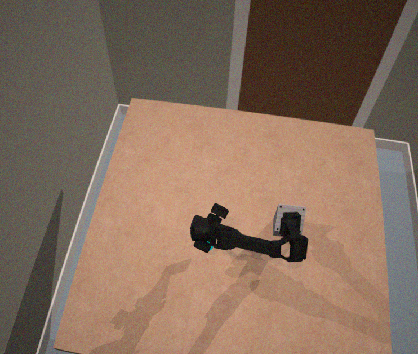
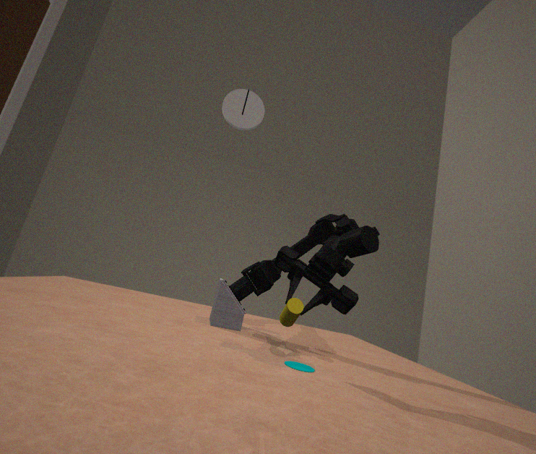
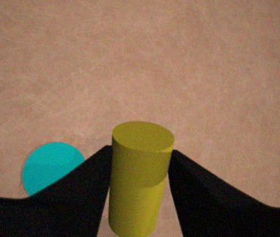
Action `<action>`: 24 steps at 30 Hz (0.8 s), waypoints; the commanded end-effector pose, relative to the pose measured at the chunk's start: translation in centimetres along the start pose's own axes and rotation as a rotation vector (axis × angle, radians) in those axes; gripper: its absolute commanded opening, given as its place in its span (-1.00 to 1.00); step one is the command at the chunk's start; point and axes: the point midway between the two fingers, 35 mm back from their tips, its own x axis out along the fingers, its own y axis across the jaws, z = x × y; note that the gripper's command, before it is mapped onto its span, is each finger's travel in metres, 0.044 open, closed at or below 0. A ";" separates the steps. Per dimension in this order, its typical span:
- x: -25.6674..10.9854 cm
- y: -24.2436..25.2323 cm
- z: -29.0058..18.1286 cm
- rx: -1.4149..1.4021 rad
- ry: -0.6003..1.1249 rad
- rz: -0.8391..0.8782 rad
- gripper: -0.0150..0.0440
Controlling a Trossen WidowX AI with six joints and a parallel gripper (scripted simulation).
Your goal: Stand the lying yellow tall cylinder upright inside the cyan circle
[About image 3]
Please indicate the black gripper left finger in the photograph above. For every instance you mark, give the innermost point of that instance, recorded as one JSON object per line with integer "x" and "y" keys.
{"x": 70, "y": 207}

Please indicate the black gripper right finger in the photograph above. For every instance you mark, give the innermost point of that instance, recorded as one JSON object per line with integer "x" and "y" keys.
{"x": 208, "y": 206}

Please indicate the cyan circle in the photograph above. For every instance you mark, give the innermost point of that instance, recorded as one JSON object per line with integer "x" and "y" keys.
{"x": 48, "y": 164}

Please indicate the yellow cylinder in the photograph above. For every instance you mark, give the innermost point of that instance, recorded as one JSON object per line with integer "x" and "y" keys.
{"x": 141, "y": 154}

